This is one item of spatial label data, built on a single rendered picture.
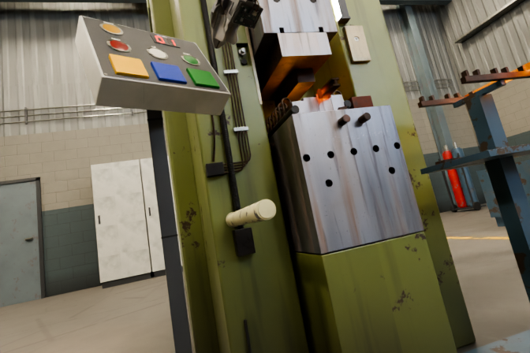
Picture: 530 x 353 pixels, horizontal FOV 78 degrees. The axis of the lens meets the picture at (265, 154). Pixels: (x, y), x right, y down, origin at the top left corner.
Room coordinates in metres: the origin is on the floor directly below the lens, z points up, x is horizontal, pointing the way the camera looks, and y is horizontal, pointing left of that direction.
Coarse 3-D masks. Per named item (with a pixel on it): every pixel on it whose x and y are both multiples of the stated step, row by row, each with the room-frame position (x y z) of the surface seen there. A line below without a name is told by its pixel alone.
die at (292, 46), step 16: (304, 32) 1.13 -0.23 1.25; (320, 32) 1.14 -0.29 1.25; (272, 48) 1.16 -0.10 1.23; (288, 48) 1.10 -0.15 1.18; (304, 48) 1.12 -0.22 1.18; (320, 48) 1.14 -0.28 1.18; (272, 64) 1.20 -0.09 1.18; (288, 64) 1.16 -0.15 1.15; (304, 64) 1.19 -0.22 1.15; (320, 64) 1.22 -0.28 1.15; (272, 80) 1.29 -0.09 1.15; (272, 96) 1.47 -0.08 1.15
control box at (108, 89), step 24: (96, 24) 0.76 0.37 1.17; (96, 48) 0.70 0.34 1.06; (144, 48) 0.80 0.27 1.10; (168, 48) 0.87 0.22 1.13; (192, 48) 0.94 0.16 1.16; (96, 72) 0.67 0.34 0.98; (96, 96) 0.69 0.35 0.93; (120, 96) 0.71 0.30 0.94; (144, 96) 0.74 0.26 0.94; (168, 96) 0.78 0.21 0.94; (192, 96) 0.82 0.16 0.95; (216, 96) 0.86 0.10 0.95
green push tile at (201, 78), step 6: (192, 72) 0.83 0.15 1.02; (198, 72) 0.85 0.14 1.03; (204, 72) 0.86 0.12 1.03; (210, 72) 0.88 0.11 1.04; (192, 78) 0.82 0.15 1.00; (198, 78) 0.83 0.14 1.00; (204, 78) 0.84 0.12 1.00; (210, 78) 0.86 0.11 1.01; (198, 84) 0.81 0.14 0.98; (204, 84) 0.83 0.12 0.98; (210, 84) 0.84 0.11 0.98; (216, 84) 0.85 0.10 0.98
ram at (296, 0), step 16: (272, 0) 1.10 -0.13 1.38; (288, 0) 1.11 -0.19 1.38; (304, 0) 1.13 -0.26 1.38; (320, 0) 1.15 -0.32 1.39; (272, 16) 1.09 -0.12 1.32; (288, 16) 1.11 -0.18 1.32; (304, 16) 1.13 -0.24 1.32; (320, 16) 1.15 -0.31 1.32; (256, 32) 1.15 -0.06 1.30; (272, 32) 1.09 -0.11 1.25; (288, 32) 1.11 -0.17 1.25; (336, 32) 1.17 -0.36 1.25; (256, 48) 1.19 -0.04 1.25; (256, 64) 1.31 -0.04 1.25
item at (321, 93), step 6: (330, 78) 1.03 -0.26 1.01; (336, 78) 1.03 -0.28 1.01; (330, 84) 1.06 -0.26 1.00; (336, 84) 1.03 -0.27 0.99; (318, 90) 1.11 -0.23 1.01; (324, 90) 1.10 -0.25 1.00; (330, 90) 1.06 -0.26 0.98; (318, 96) 1.12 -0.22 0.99; (324, 96) 1.11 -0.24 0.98; (330, 96) 1.12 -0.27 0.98
